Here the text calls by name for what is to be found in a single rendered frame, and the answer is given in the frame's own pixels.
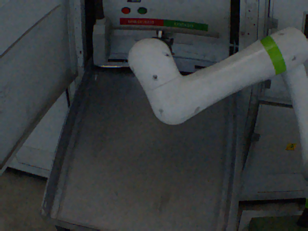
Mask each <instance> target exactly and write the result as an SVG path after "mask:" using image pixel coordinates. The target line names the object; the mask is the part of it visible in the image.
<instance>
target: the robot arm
mask: <svg viewBox="0 0 308 231"><path fill-rule="evenodd" d="M156 34H157V35H156V36H157V37H152V38H144V39H142V40H140V41H137V42H136V43H135V44H134V45H133V46H132V47H131V49H130V50H129V53H128V63H129V66H130V69H131V71H132V72H133V73H134V74H135V76H136V78H137V79H138V81H139V82H140V84H141V86H142V88H143V90H144V92H145V94H146V96H147V98H148V101H149V102H150V105H151V108H152V110H153V113H154V114H155V116H156V117H157V118H158V119H159V120H160V121H162V122H163V123H165V124H171V125H175V124H181V123H182V122H185V121H186V120H187V119H189V118H191V117H193V116H194V115H196V114H197V113H199V112H200V111H202V110H203V109H205V108H207V107H209V106H210V105H212V104H214V103H216V102H218V101H220V100H222V99H224V98H225V97H227V96H230V95H231V94H233V93H235V92H238V91H240V90H242V89H245V88H246V87H250V86H251V85H255V84H256V83H260V82H262V81H265V80H269V79H270V78H274V77H276V75H279V74H281V76H282V78H283V81H284V83H285V86H286V88H287V91H288V94H289V98H290V100H291V103H292V107H293V110H294V114H295V117H296V122H297V125H298V132H299V136H300V137H299V138H300V145H301V152H302V153H301V154H302V174H303V177H304V178H305V180H306V181H307V182H308V78H307V75H306V71H305V67H304V64H303V63H304V62H305V61H306V60H307V58H308V41H307V38H306V36H305V35H304V34H303V33H302V32H301V31H300V30H298V29H297V28H294V27H286V28H284V29H281V30H279V31H277V32H275V33H273V34H270V35H269V36H266V37H265V38H263V39H261V40H257V41H255V42H253V43H252V44H251V45H248V46H247V47H245V48H244V49H242V50H241V51H239V52H237V53H236V54H233V55H231V56H229V57H228V58H225V59H224V60H221V61H219V62H218V63H216V64H212V65H211V66H207V67H206V68H202V69H200V70H198V71H195V72H194V73H192V74H189V75H187V76H183V75H181V74H180V72H179V70H178V67H177V66H176V64H175V62H174V60H173V57H172V55H175V53H174V52H172V48H171V46H170V44H169V42H168V41H166V39H167V38H166V35H165V31H159V30H157V31H156ZM297 224H298V225H299V226H302V227H304V228H308V190H307V196H306V203H305V208H304V210H303V212H302V214H301V216H300V218H299V219H298V222H297Z"/></svg>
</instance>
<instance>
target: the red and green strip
mask: <svg viewBox="0 0 308 231"><path fill-rule="evenodd" d="M120 25H152V26H164V27H171V28H188V29H192V30H202V31H205V32H208V24H202V23H194V22H187V21H176V20H166V19H149V18H140V19H139V18H120Z"/></svg>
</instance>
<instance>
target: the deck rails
mask: <svg viewBox="0 0 308 231"><path fill-rule="evenodd" d="M97 76H98V75H97V74H91V73H90V65H89V62H88V64H87V67H86V69H85V71H84V74H83V75H82V78H81V80H80V83H79V85H78V88H77V89H76V92H75V94H74V99H73V100H72V102H71V105H70V109H69V111H68V113H67V117H66V120H65V123H64V125H63V130H62V131H61V135H60V139H59V141H58V144H57V148H56V152H55V155H54V160H53V163H52V167H51V170H50V173H49V177H48V178H49V179H48V182H47V185H46V187H47V188H46V190H45V194H44V198H43V203H42V208H43V210H44V212H45V214H46V216H47V217H50V218H53V219H57V216H58V211H59V207H60V203H61V198H62V193H63V189H64V185H65V180H66V176H67V171H68V168H69V163H70V162H71V161H70V159H71V158H72V153H73V152H72V151H73V149H74V145H75V143H76V138H77V134H78V132H79V129H80V128H79V127H80V124H81V122H82V120H83V115H84V112H85V109H86V107H87V103H88V100H89V97H90V95H91V91H92V89H93V87H94V84H95V82H96V79H97ZM238 122H239V109H238V92H235V93H233V94H231V95H230V96H228V110H227V132H226V143H225V157H224V167H223V176H222V184H221V192H220V198H219V209H218V210H217V220H216V225H215V227H214V231H228V226H229V221H230V212H231V207H232V197H233V191H234V180H235V173H236V165H237V144H238ZM45 201H46V204H45ZM44 205H45V207H44Z"/></svg>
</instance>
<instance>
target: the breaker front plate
mask: <svg viewBox="0 0 308 231"><path fill-rule="evenodd" d="M102 3H103V9H104V10H103V11H104V15H105V19H106V20H108V22H109V25H110V29H111V30H116V29H120V30H126V29H128V30H154V31H157V30H159V31H165V32H180V33H188V34H198V35H202V36H211V37H214V38H217V33H219V44H218V45H217V44H214V43H205V42H201V41H192V40H184V39H175V40H174V42H173V46H172V47H171V48H172V52H174V53H175V55H172V56H179V57H182V58H197V59H199V60H206V61H214V62H219V61H221V60H224V59H225V58H228V52H229V49H228V48H229V30H230V28H229V27H230V24H229V23H230V0H141V2H134V3H132V2H127V0H102ZM123 7H128V8H130V9H131V11H130V13H128V14H123V13H122V12H121V9H122V8H123ZM138 8H146V9H147V12H146V14H140V13H138ZM120 18H139V19H140V18H149V19H166V20H176V21H187V22H194V23H202V24H208V32H205V31H202V30H192V29H188V28H178V27H164V26H152V25H120ZM146 38H152V37H149V36H124V35H122V36H116V35H113V36H110V39H111V42H110V44H111V53H114V52H115V53H129V50H130V49H131V47H132V46H133V45H134V44H135V43H136V42H137V41H140V40H142V39H146Z"/></svg>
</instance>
